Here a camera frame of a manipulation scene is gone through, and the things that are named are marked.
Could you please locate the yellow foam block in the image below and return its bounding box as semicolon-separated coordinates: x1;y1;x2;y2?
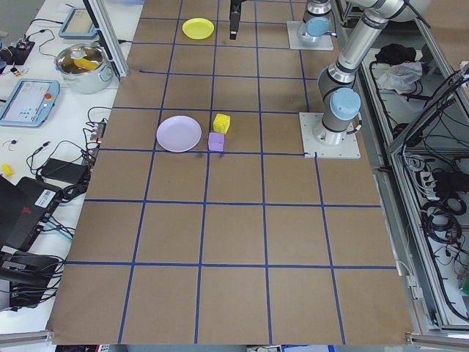
213;113;232;135

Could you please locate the purple foam block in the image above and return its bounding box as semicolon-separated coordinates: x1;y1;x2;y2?
207;132;225;152

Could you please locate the yellow plastic plate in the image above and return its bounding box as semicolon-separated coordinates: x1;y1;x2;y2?
182;18;215;40

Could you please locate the purple plastic plate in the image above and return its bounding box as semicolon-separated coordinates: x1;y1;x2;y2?
156;115;203;154

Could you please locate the blue-grey teach pendant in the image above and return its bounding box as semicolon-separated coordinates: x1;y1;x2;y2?
58;7;98;40
0;78;61;128

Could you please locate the steel cooking pot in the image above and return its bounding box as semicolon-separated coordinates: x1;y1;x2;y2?
54;43;114;95

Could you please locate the glass pot lid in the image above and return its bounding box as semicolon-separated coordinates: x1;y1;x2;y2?
56;43;107;76

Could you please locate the black cloth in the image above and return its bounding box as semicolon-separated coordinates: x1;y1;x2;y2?
375;43;418;65

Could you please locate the white cloth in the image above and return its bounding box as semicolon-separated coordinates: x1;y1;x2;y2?
377;60;426;95

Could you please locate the black power strip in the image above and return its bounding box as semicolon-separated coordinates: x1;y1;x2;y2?
83;120;108;168

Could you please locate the small black circuit board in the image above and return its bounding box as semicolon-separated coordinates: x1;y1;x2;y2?
9;36;36;59

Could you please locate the black power adapter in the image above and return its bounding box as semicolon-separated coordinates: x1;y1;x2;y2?
43;157;89;184

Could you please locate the white power strip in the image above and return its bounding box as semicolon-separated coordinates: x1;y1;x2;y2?
417;171;437;201

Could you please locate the black docking device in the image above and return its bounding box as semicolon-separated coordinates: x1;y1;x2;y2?
0;252;65;312

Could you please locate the aluminium profile bar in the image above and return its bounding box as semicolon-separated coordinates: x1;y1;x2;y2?
0;329;56;348
405;329;469;348

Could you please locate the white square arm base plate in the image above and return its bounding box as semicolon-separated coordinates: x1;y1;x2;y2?
298;111;363;161
285;21;335;51

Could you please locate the aluminium profile post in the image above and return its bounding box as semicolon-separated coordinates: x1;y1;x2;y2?
82;0;130;78

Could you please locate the V-shaped metal bar frame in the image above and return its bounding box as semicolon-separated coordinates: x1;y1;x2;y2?
335;0;469;340

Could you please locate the black cable bundle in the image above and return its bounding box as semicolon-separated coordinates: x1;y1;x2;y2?
401;142;469;320

